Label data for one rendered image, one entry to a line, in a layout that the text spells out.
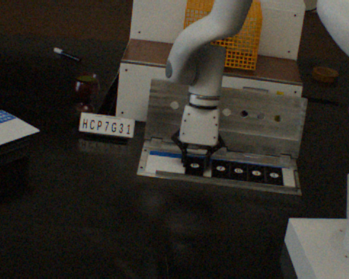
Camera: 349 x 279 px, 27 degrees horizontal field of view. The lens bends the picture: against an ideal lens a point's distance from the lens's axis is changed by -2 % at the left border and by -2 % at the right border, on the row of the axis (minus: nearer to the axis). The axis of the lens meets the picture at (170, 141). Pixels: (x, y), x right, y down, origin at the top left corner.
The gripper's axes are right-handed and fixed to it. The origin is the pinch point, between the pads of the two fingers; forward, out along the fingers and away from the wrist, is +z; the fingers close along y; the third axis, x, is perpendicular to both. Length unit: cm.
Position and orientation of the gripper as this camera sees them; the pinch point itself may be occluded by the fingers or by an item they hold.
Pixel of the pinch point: (195, 160)
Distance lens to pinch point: 202.6
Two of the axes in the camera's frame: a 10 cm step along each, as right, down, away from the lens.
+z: -1.2, 9.6, 2.4
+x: 0.5, -2.3, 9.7
